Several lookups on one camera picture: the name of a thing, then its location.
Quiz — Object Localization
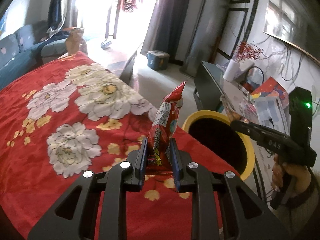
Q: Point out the tangled wall cables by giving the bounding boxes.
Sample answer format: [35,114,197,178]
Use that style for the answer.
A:
[260,36,320,98]

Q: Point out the red artificial flower sprig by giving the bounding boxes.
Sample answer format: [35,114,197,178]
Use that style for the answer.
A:
[232,41,265,63]

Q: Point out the white printed paper sheet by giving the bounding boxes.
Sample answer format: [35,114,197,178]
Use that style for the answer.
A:
[252,96,289,128]

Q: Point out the blue storage box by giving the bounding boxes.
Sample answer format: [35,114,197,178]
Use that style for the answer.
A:
[146,50,169,70]

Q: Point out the red book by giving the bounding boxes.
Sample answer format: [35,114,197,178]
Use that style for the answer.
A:
[250,77,288,103]

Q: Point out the grey tower air conditioner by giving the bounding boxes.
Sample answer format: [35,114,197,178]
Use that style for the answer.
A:
[184,0,229,77]

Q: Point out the white paper roll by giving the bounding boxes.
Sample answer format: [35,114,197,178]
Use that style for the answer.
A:
[222,59,240,82]

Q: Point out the red floral blanket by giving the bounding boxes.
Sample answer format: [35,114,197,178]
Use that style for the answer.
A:
[0,51,240,240]

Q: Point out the brown framed glass door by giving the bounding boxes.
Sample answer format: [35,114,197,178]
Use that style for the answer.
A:
[75,0,160,40]

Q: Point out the dark blue curtain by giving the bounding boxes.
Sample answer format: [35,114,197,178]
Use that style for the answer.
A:
[49,0,80,30]

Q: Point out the black looped cable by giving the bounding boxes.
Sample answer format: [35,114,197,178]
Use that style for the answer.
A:
[244,66,264,90]

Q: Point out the blue floral sofa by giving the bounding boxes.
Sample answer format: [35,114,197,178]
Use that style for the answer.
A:
[0,24,87,88]

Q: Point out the clear plastic wrapper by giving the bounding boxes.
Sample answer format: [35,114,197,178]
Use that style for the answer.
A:
[220,95,250,124]

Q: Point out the red snack packet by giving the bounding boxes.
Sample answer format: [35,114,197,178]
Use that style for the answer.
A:
[147,81,187,174]

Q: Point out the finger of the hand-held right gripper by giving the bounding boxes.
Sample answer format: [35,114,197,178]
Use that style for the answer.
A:
[230,119,263,143]

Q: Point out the brown paper bag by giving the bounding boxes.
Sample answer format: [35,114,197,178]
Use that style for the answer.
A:
[64,27,88,57]

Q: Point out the grey purple curtain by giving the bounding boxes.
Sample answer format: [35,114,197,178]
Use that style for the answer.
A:
[141,0,194,58]

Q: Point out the wall mounted television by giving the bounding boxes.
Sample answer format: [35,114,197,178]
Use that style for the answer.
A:
[262,0,320,65]

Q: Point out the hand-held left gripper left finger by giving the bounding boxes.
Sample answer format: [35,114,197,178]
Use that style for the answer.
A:
[27,136,148,240]

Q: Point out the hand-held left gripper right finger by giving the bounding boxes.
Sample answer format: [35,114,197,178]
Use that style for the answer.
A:
[170,139,290,240]

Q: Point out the person's right hand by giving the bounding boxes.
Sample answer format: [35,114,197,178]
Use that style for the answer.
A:
[271,154,312,193]

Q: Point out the person's right forearm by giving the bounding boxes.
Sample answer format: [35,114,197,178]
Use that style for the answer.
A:
[272,170,320,240]

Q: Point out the yellow round bin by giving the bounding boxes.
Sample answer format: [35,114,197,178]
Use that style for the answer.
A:
[182,110,255,182]

